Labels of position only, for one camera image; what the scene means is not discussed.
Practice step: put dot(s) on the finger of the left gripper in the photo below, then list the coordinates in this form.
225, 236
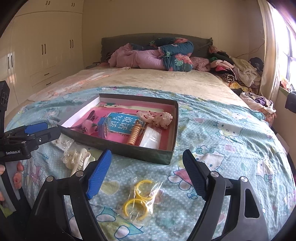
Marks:
54, 133
28, 132

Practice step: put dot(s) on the window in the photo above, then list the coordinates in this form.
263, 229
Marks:
285, 42

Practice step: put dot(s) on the person's left hand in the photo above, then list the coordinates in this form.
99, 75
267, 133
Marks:
17, 178

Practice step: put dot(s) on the yellow rings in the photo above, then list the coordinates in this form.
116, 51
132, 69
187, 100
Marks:
141, 201

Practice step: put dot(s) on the pink blue children's book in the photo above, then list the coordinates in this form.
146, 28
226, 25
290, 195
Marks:
125, 127

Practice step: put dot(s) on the hello kitty blue blanket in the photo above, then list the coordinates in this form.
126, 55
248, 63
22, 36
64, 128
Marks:
232, 140

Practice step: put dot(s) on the dark shallow cardboard box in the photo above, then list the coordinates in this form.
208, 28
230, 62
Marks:
73, 118

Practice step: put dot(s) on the pile of clothes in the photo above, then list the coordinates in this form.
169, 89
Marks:
244, 78

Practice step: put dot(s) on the small clear plastic bag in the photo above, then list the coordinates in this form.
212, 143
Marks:
151, 138

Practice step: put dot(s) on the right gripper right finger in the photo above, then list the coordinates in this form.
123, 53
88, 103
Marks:
245, 219

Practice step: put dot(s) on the maroon hair clip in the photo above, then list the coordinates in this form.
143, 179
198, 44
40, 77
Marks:
88, 126

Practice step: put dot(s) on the cream wardrobe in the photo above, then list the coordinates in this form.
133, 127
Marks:
41, 43

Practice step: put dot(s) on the pink quilt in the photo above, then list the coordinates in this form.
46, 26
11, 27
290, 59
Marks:
124, 56

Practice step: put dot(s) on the beige curtain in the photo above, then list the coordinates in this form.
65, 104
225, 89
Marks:
275, 64

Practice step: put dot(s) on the dark floral quilt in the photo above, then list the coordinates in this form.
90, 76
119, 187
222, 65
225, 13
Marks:
168, 53

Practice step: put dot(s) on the sheer cherry print scrunchie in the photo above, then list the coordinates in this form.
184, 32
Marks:
160, 120

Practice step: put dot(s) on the cream claw hair clip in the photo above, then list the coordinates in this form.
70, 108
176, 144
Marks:
77, 160

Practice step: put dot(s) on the beige bed sheet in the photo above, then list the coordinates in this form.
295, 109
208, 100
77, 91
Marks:
195, 83

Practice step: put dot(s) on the dark green headboard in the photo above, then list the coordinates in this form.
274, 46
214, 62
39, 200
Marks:
110, 44

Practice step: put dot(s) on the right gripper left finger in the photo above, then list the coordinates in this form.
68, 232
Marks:
49, 220

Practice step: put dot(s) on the small blue box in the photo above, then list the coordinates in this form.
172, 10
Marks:
102, 127

